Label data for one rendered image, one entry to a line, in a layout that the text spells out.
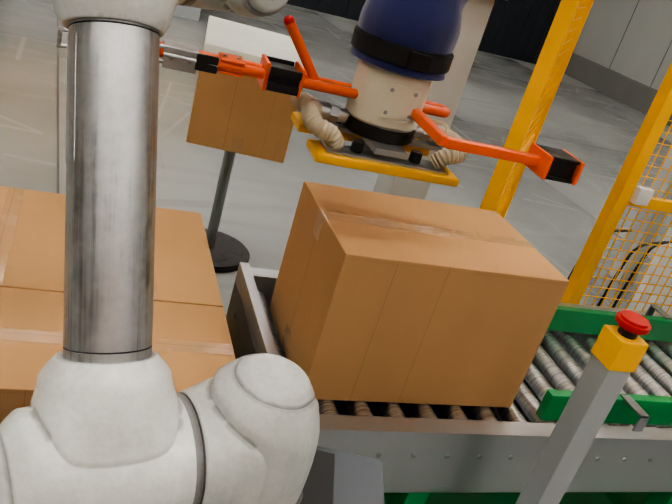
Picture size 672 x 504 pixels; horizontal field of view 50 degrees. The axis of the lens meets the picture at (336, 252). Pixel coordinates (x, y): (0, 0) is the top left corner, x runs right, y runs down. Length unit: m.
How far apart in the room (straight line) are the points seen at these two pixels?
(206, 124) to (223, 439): 2.15
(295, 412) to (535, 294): 1.04
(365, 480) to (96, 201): 0.71
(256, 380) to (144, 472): 0.16
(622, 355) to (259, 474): 0.87
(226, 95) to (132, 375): 2.15
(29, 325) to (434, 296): 0.95
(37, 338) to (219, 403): 0.96
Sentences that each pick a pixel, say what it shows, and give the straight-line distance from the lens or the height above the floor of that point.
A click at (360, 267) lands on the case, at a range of 1.58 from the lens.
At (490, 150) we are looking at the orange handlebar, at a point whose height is 1.25.
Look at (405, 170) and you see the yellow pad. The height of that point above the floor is 1.14.
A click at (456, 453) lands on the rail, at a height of 0.53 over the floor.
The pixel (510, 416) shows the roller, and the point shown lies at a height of 0.54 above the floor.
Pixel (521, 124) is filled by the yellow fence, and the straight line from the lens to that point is 2.32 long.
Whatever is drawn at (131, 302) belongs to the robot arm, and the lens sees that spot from 0.84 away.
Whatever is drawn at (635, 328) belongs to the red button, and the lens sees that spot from 1.54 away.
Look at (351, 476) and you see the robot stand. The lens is 1.30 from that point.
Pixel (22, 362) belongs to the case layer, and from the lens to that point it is 1.74.
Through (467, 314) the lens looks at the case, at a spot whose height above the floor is 0.83.
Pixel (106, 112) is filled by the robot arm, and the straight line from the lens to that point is 0.84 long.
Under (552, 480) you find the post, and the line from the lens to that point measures 1.73.
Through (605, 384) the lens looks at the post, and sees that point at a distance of 1.59.
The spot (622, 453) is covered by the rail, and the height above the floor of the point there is 0.54.
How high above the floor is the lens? 1.59
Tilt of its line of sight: 25 degrees down
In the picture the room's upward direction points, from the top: 17 degrees clockwise
